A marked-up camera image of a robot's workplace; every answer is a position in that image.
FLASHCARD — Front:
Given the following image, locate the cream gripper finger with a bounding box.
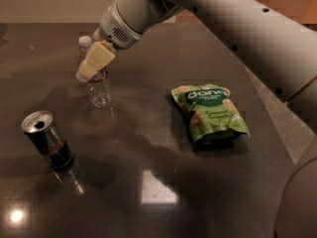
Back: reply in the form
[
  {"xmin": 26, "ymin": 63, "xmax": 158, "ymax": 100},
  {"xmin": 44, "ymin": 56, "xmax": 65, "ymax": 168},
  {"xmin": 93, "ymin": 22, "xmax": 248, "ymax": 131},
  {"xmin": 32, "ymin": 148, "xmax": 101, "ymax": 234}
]
[{"xmin": 75, "ymin": 41, "xmax": 116, "ymax": 82}]

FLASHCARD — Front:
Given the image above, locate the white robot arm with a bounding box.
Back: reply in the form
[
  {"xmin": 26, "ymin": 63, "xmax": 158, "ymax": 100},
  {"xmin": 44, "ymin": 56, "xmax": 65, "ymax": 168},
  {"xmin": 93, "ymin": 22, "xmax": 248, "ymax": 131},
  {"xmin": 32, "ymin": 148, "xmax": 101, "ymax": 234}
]
[{"xmin": 94, "ymin": 0, "xmax": 317, "ymax": 130}]

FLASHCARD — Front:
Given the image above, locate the clear plastic water bottle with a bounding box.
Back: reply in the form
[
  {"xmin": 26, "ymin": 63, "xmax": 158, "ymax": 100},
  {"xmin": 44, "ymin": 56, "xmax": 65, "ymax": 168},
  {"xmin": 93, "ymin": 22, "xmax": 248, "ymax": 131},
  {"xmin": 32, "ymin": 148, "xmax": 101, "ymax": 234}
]
[{"xmin": 77, "ymin": 36, "xmax": 111, "ymax": 108}]

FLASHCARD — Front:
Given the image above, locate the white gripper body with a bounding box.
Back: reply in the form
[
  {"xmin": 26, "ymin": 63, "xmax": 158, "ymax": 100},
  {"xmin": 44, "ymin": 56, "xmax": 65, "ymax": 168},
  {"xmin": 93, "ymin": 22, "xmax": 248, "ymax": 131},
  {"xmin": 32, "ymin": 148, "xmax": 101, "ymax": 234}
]
[{"xmin": 93, "ymin": 3, "xmax": 142, "ymax": 50}]

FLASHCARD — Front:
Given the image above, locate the dark energy drink can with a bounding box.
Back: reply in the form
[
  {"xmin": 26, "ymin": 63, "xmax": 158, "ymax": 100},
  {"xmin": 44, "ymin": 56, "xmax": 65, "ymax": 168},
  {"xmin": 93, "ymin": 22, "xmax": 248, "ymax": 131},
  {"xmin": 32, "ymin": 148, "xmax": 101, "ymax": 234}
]
[{"xmin": 21, "ymin": 110, "xmax": 73, "ymax": 171}]

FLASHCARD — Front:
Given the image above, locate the green rice chip bag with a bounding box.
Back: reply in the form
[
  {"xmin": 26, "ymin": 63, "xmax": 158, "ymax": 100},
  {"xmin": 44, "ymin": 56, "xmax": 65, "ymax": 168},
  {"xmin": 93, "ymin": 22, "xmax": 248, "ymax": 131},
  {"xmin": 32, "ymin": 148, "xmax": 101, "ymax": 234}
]
[{"xmin": 171, "ymin": 84, "xmax": 250, "ymax": 144}]

